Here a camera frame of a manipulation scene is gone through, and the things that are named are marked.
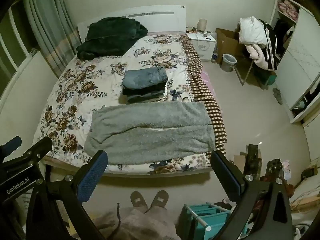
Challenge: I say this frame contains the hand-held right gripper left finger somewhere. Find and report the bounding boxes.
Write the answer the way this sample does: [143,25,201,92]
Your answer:
[25,150,108,240]

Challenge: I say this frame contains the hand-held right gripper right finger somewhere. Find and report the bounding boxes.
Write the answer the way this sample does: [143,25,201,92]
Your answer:
[210,151,294,240]

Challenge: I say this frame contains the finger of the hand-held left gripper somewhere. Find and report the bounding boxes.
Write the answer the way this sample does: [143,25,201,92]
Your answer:
[0,136,22,157]
[19,137,53,162]

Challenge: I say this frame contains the grey fluffy pants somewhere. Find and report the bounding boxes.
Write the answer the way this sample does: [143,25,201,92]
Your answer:
[84,101,216,165]

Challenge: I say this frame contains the folded dark pants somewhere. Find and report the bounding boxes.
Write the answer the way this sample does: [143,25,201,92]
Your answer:
[122,82,167,97]

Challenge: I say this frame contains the small cardboard box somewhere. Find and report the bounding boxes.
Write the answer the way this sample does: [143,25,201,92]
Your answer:
[234,155,247,172]

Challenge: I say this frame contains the teal storage rack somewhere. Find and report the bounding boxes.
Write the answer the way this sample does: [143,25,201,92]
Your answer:
[184,203,232,240]

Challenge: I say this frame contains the person's left slipper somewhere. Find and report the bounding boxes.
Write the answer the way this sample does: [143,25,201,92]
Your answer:
[130,191,148,213]

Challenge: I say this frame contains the person's slipper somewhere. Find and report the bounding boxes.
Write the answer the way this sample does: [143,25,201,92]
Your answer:
[149,190,169,209]
[130,191,148,213]

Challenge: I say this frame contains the person's right slipper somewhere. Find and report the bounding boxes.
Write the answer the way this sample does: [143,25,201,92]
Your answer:
[149,190,169,209]

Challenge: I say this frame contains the brown checked blanket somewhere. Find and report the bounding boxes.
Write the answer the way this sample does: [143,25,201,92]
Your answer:
[180,35,227,155]

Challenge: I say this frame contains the pink plastic bag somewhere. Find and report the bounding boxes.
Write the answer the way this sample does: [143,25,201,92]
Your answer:
[202,70,216,91]

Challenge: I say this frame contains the green box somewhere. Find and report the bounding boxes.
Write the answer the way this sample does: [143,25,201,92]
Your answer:
[262,72,277,86]

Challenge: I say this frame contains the folding chair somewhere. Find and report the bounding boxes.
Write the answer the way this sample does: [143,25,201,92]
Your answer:
[234,55,275,88]

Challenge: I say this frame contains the folded light blue jeans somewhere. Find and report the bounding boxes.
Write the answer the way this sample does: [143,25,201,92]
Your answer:
[122,67,168,89]

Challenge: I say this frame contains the grey waste bin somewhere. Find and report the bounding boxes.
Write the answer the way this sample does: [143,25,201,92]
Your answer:
[221,54,237,72]

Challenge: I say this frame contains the grey striped curtain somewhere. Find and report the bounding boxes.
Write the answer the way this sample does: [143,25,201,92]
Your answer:
[22,0,78,78]

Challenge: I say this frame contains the pale pink garment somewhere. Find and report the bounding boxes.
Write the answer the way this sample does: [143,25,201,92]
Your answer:
[245,44,269,69]

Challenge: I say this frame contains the dark green blanket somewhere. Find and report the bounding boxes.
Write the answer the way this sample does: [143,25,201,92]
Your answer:
[76,17,148,60]

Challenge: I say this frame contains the large cardboard box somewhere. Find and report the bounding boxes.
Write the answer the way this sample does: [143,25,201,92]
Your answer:
[215,28,247,64]

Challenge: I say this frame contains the white nightstand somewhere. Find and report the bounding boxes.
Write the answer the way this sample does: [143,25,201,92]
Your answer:
[186,31,217,62]

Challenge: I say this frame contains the white wardrobe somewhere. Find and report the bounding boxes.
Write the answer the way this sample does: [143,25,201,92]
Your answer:
[270,0,320,124]

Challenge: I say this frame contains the black jacket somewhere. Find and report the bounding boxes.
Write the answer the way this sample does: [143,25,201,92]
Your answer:
[257,19,278,71]

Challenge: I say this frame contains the white padded jacket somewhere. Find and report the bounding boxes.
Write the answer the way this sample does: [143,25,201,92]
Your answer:
[239,17,268,46]

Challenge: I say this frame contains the white wooden bed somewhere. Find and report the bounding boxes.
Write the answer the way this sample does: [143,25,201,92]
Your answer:
[32,5,227,178]

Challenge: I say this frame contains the folded pink clothes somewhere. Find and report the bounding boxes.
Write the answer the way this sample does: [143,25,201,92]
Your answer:
[278,0,300,19]

